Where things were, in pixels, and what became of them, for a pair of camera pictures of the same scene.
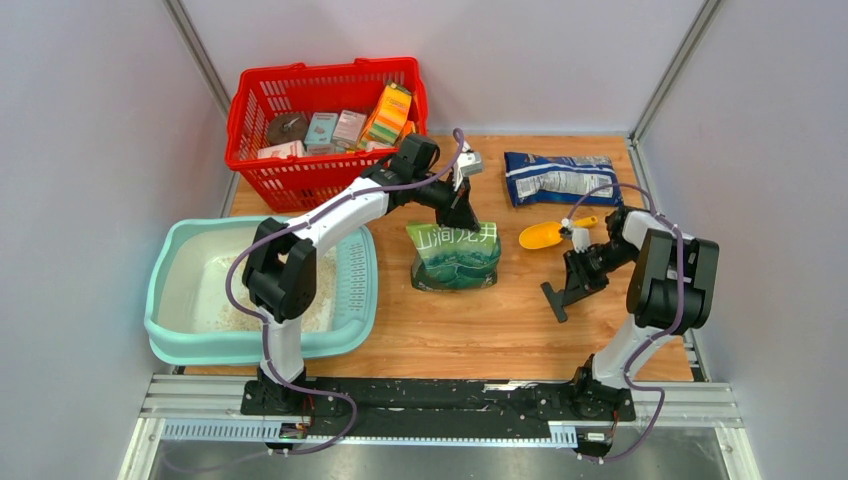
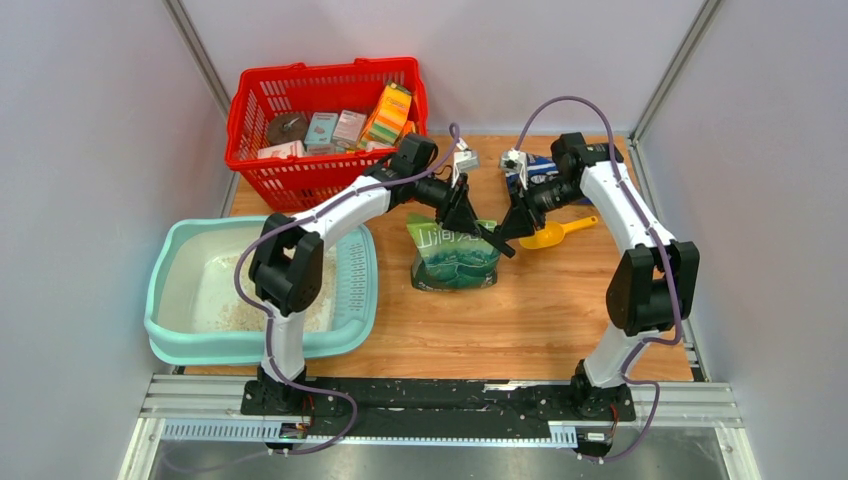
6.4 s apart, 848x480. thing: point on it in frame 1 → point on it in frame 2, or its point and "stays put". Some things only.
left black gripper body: x=438 y=196 stays put
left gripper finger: x=462 y=214 stays put
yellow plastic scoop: x=547 y=234 stays put
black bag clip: x=557 y=299 → x=497 y=240
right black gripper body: x=591 y=267 → x=541 y=199
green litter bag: x=454 y=259 stays put
